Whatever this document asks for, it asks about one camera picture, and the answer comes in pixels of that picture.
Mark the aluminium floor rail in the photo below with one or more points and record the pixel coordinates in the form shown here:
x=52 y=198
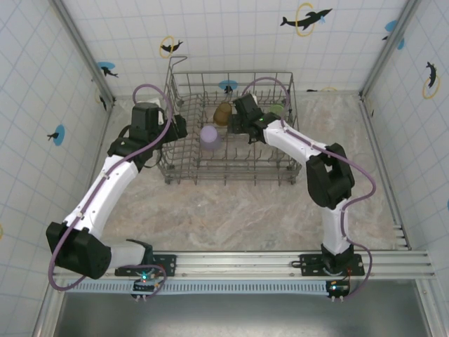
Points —
x=379 y=147

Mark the aluminium corner post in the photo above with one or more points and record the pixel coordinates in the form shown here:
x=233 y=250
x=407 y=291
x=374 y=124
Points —
x=378 y=70
x=85 y=49

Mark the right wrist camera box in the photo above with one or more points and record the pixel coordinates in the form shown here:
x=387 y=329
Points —
x=255 y=99

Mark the black controller board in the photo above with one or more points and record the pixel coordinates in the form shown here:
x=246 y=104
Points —
x=144 y=286
x=336 y=288

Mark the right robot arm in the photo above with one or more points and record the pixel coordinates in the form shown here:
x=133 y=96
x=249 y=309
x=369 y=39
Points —
x=291 y=140

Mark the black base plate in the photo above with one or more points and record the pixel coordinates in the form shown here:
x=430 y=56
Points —
x=308 y=263
x=168 y=263

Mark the purple plastic cup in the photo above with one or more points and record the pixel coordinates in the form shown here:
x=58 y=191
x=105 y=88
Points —
x=210 y=138

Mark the amber glass cup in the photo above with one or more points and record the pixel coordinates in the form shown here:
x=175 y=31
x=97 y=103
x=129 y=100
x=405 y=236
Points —
x=222 y=114

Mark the green glass cup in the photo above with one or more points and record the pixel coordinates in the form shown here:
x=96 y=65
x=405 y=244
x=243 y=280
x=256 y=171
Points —
x=277 y=109

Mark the aluminium mounting rail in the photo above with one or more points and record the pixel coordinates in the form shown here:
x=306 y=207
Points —
x=238 y=263

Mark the grey metal panel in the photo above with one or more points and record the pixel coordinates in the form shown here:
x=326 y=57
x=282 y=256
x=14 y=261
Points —
x=245 y=316

